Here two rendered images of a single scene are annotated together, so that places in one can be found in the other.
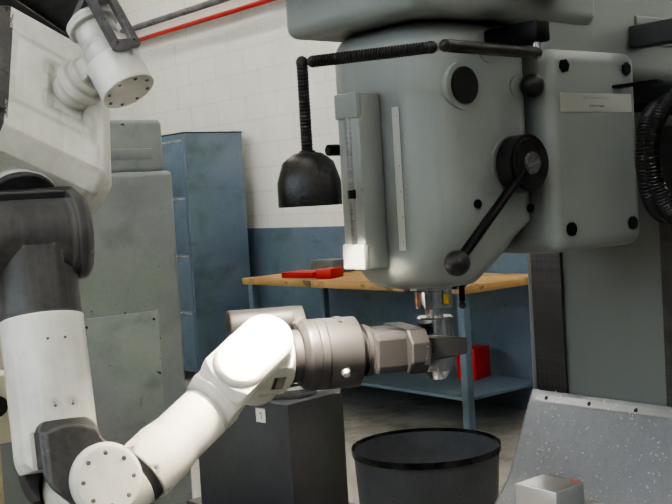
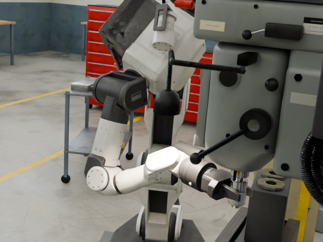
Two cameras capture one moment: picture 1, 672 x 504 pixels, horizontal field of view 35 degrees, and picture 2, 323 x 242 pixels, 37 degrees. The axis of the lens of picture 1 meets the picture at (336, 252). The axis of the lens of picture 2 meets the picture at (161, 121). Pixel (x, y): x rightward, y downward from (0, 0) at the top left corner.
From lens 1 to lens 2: 1.29 m
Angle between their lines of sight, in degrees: 63
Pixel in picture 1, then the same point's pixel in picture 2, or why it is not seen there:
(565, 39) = (311, 61)
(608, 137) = not seen: outside the picture
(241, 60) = not seen: outside the picture
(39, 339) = (99, 127)
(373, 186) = (203, 111)
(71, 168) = (146, 70)
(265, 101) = not seen: outside the picture
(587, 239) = (299, 176)
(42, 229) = (112, 91)
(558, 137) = (285, 116)
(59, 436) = (91, 159)
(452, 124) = (219, 94)
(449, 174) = (215, 117)
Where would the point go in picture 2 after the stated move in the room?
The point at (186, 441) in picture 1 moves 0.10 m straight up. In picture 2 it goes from (130, 179) to (131, 149)
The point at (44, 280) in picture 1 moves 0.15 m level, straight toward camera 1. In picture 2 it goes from (106, 109) to (65, 114)
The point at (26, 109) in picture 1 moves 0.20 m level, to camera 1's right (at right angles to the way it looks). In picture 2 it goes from (139, 46) to (167, 56)
